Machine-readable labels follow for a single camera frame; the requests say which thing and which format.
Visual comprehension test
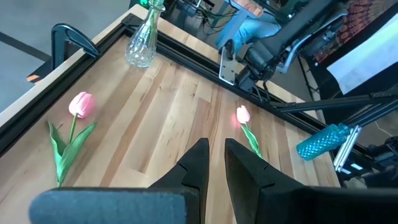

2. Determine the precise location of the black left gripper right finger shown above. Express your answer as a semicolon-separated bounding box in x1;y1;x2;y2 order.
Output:
225;138;398;224

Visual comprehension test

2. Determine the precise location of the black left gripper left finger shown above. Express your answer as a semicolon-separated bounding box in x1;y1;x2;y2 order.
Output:
29;138;211;224

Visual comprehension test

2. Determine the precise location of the pink artificial tulip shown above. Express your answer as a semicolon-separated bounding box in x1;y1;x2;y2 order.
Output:
47;91;98;187
235;105;264;158

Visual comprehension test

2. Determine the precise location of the blue textured glass vase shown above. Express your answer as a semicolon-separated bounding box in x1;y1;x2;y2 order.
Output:
295;123;351;162

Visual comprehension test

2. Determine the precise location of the clear cut-glass bud vase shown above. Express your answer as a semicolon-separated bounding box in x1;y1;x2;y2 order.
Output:
124;0;167;68

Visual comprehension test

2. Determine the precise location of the silver aluminium bar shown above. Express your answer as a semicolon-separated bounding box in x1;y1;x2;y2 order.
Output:
333;124;363;174

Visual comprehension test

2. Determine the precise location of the white sheet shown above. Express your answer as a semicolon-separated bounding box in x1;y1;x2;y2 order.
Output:
326;12;398;96

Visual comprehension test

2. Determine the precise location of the person's leg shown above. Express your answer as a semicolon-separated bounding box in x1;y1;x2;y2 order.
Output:
216;12;282;54

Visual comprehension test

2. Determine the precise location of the black table clamp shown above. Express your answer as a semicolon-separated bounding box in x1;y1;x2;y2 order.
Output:
26;23;102;83

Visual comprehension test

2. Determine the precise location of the orange patterned panel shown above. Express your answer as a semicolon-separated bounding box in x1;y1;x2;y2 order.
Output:
313;0;398;65

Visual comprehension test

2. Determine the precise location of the silver bracket plate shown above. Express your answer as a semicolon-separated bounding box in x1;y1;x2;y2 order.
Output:
218;49;238;86

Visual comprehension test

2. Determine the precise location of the black aluminium table frame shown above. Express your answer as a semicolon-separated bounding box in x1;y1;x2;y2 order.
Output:
0;14;398;175

